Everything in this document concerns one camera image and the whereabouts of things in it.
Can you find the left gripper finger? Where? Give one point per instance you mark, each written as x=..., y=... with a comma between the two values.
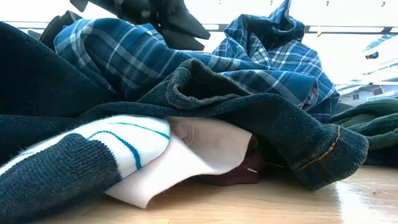
x=180, y=42
x=186, y=25

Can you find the blue plaid shirt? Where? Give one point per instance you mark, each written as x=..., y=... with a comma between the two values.
x=124, y=56

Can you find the white blue-striped sock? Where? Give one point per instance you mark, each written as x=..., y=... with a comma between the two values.
x=133, y=137

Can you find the pale pink sock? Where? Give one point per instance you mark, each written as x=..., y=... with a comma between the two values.
x=202, y=146

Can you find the dark denim jeans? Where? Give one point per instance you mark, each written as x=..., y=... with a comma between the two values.
x=280, y=124

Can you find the dark maroon sock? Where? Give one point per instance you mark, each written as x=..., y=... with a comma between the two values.
x=242, y=174

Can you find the dark green sweatshirt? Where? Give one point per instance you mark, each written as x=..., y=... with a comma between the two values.
x=373, y=124

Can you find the black ceiling dome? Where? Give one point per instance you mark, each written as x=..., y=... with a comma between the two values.
x=372, y=55

